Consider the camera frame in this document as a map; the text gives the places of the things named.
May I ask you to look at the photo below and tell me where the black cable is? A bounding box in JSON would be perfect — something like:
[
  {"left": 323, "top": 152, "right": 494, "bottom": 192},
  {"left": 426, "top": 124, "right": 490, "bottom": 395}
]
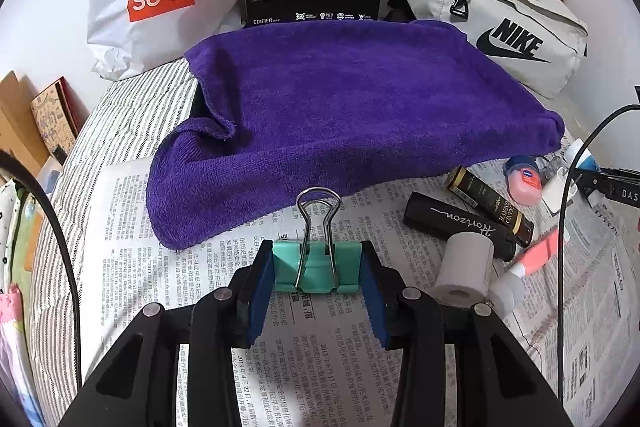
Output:
[{"left": 555, "top": 103, "right": 640, "bottom": 408}]

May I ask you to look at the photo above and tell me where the pink white tube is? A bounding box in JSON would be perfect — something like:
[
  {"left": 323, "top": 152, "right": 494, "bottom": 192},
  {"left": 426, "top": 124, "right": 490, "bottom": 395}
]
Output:
[{"left": 508, "top": 227, "right": 560, "bottom": 279}]

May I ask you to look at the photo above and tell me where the teal binder clip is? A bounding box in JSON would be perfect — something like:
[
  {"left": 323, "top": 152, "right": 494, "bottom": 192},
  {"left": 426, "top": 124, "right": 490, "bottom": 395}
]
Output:
[{"left": 272, "top": 186, "right": 362, "bottom": 295}]

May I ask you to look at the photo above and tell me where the white power adapter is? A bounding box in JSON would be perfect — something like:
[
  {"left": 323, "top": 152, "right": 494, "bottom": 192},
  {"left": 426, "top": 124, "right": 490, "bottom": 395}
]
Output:
[{"left": 542, "top": 167, "right": 568, "bottom": 215}]

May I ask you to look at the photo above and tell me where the black Horizon tube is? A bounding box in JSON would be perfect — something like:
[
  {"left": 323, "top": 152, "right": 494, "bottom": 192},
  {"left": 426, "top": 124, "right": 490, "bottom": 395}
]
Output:
[{"left": 402, "top": 192, "right": 516, "bottom": 262}]

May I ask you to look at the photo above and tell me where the pink Vaseline jar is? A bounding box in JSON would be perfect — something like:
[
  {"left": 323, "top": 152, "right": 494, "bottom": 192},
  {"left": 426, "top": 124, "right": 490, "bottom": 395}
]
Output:
[{"left": 503, "top": 155, "right": 542, "bottom": 206}]

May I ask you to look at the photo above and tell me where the small white USB plug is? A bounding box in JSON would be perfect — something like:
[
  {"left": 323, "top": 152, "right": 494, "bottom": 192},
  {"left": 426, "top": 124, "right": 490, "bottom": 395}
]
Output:
[{"left": 488, "top": 271, "right": 525, "bottom": 319}]

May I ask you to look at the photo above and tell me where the black gold tube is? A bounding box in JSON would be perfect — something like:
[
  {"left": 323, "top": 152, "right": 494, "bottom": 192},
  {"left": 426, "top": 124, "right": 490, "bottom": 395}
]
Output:
[{"left": 446, "top": 166, "right": 534, "bottom": 247}]

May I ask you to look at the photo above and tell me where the white blue bottle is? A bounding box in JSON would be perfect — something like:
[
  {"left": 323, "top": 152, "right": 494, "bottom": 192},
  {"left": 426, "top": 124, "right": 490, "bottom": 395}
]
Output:
[{"left": 564, "top": 139, "right": 600, "bottom": 172}]

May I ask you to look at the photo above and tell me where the grey Nike waist bag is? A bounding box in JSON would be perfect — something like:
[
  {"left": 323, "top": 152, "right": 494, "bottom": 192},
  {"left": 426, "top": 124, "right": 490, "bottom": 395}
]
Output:
[{"left": 406, "top": 0, "right": 588, "bottom": 100}]

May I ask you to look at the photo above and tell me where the white tape roll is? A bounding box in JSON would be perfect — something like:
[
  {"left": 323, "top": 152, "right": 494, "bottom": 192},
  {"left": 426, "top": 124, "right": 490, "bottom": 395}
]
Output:
[{"left": 430, "top": 232, "right": 495, "bottom": 309}]

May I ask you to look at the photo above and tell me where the newspaper sheet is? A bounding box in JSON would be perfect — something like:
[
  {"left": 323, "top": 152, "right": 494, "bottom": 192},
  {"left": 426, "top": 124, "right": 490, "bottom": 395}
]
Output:
[{"left": 80, "top": 159, "right": 639, "bottom": 426}]

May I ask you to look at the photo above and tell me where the purple towel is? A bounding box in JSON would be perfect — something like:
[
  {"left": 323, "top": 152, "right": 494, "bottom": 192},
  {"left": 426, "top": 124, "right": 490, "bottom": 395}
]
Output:
[{"left": 146, "top": 20, "right": 565, "bottom": 251}]

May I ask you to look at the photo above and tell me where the striped mattress cover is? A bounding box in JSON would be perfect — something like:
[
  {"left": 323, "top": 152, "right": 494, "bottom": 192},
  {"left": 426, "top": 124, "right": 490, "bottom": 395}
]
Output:
[{"left": 27, "top": 58, "right": 196, "bottom": 426}]

